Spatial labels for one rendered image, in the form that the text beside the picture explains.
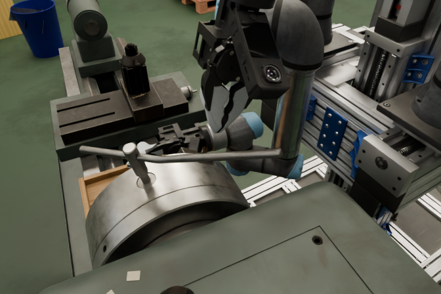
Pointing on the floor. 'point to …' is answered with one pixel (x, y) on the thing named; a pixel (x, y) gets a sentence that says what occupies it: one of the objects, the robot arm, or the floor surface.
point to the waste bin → (39, 25)
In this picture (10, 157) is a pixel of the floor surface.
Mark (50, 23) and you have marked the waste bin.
